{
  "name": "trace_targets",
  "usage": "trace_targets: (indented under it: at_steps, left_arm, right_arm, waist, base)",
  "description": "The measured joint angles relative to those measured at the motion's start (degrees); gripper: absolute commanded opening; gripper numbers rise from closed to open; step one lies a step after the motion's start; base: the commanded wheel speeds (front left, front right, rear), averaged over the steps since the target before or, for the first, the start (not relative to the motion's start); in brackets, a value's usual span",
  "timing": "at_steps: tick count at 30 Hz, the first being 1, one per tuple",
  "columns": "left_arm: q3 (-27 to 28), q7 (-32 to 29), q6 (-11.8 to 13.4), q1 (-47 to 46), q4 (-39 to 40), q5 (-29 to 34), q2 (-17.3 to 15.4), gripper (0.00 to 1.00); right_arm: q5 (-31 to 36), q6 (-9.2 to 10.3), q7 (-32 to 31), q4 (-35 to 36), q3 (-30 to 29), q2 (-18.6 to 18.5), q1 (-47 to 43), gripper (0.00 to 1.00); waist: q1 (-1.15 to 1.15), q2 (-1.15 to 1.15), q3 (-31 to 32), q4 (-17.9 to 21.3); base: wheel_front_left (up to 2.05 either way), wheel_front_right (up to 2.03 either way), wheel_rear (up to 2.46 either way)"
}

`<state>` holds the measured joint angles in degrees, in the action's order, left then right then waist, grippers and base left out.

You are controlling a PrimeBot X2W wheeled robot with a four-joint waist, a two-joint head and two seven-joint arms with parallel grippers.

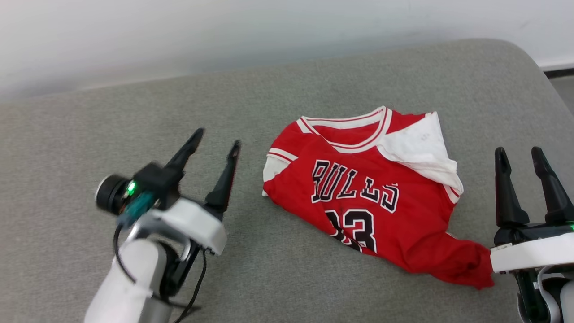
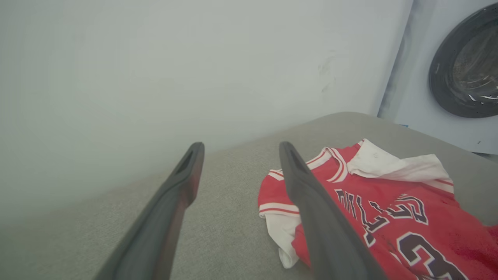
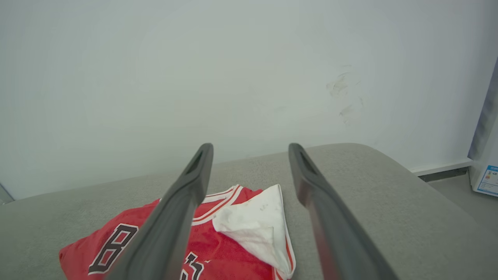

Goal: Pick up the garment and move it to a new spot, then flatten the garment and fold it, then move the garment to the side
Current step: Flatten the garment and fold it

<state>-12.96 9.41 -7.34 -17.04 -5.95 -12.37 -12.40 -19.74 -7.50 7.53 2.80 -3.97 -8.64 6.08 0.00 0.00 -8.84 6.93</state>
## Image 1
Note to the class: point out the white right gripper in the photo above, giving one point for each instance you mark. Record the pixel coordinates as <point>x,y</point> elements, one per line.
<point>529,253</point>

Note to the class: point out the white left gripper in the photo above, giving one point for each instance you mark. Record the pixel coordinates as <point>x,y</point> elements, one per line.
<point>193,224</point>

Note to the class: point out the red Bulls basketball jersey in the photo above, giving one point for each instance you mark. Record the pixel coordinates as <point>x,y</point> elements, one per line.
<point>358,161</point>

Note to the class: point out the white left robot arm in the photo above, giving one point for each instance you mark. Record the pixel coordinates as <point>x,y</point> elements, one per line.
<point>130,278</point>

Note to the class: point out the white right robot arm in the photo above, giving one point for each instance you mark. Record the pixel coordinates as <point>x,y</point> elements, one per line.
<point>567,300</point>

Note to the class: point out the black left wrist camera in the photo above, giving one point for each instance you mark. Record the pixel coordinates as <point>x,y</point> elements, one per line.
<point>112,195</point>

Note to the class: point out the dark wall baseboard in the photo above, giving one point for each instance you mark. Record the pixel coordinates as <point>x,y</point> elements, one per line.
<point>560,72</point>

